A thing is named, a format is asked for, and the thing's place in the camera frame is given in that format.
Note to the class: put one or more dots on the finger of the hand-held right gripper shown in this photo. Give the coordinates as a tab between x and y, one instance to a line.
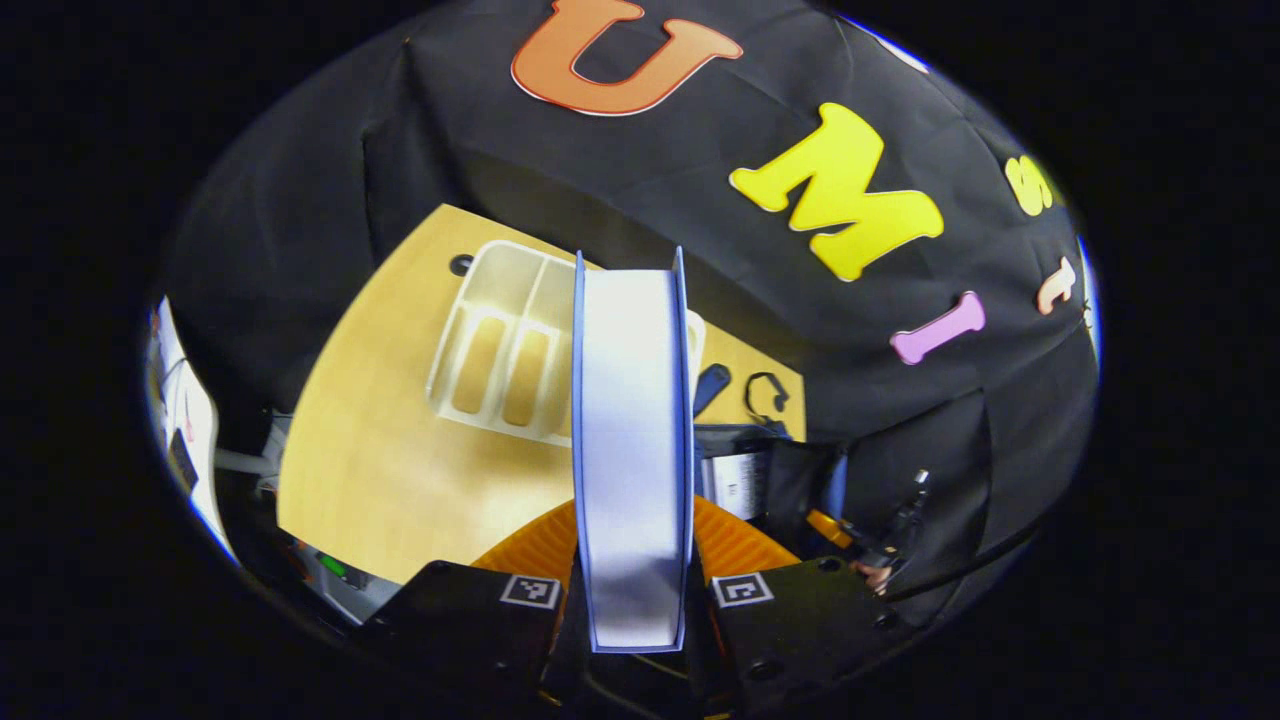
828	527

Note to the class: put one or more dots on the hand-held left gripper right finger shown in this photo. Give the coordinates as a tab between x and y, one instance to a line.
800	620

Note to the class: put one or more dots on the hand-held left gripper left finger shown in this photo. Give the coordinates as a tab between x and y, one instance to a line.
450	620

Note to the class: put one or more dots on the blue schoolbag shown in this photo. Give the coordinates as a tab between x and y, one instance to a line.
800	475

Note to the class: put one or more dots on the grey patterned book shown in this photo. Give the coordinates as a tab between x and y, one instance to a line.
735	485

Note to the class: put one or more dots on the white plastic bookshelf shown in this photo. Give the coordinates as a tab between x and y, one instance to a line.
500	290

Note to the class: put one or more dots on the grey device green light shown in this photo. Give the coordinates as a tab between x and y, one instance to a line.
350	590

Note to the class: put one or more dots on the white side desk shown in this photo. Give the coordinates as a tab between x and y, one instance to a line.
195	420

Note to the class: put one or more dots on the black backdrop cloth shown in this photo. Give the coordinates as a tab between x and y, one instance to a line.
640	170

